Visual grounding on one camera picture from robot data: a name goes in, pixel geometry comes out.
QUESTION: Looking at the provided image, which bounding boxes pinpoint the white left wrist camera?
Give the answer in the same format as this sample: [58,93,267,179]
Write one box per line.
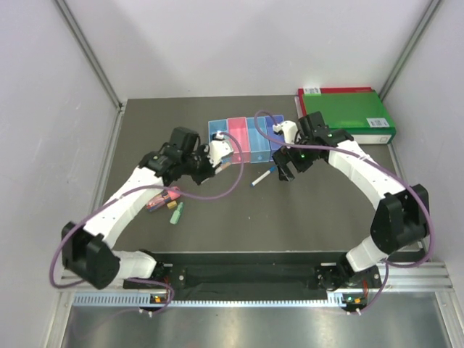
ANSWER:
[208,131,233,168]

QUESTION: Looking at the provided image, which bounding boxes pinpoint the pink drawer box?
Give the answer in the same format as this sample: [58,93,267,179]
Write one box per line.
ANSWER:
[227,117,251,164]

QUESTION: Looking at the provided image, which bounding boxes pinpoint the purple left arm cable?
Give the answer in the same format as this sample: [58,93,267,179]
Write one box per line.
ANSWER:
[49,130,244,316]

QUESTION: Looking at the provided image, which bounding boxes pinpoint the left aluminium rail bar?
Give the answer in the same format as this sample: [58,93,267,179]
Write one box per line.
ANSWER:
[50,268,131,290]

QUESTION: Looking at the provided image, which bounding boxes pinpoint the green ring binder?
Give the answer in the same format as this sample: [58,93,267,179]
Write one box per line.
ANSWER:
[299,91,397,146]

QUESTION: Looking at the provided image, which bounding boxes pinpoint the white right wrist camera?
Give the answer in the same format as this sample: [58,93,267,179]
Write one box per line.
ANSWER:
[273,120,299,144]

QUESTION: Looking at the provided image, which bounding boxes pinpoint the aluminium rail bar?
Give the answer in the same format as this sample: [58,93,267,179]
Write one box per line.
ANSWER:
[384,262,454,292]
[50,268,131,290]

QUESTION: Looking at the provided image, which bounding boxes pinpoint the purple drawer box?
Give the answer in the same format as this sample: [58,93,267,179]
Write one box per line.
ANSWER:
[265,115,285,162]

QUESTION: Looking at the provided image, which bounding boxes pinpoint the grey slotted cable duct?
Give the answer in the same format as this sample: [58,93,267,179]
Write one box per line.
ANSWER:
[72,292,363,309]

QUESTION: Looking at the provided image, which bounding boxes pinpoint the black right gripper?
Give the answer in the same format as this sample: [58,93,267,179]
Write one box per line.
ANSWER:
[271,133,316,183]

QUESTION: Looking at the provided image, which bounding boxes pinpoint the aluminium frame post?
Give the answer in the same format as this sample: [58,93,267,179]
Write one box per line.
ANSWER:
[378,0,444,101]
[52,0,123,110]

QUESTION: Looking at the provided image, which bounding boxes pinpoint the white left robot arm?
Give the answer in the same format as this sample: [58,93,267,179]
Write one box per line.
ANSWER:
[54,127,242,290]

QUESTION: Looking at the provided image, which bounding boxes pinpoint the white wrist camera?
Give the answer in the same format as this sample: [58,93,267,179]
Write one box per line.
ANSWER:
[208,131,233,168]
[273,120,299,144]

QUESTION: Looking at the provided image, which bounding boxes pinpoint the pink cap pen tube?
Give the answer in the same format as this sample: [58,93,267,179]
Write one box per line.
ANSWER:
[146,190,180,212]

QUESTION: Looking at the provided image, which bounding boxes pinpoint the sky blue drawer box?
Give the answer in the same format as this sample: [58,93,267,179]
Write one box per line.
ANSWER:
[246,116,270,163]

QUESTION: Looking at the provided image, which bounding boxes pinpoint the light blue drawer box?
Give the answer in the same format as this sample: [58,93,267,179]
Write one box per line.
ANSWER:
[208,119,232,163]

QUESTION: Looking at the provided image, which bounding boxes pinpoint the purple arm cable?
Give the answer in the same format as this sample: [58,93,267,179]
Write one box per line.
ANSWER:
[253,109,436,316]
[49,130,244,316]

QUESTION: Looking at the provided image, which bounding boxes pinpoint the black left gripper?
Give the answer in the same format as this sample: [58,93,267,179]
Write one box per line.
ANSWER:
[181,144,222,186]

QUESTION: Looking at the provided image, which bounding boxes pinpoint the left aluminium frame post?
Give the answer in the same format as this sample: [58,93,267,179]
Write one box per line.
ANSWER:
[52,0,123,110]

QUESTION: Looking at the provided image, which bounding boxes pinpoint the white orange pen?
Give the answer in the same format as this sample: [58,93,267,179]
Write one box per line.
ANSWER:
[215,162,231,174]

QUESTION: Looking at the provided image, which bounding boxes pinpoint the white blue marker pen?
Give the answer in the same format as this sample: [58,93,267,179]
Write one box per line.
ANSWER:
[250,166,276,187]

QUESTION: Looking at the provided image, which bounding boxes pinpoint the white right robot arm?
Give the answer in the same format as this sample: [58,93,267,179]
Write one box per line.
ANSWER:
[272,112,429,290]

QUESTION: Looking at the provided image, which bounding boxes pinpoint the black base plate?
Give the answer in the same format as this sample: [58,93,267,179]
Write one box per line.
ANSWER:
[123,263,383,291]

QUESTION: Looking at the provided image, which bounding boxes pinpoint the blue cap black highlighter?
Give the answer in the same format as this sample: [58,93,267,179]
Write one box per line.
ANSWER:
[278,169,294,182]

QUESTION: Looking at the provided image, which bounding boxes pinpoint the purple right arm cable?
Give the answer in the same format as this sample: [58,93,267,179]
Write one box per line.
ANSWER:
[253,109,436,316]

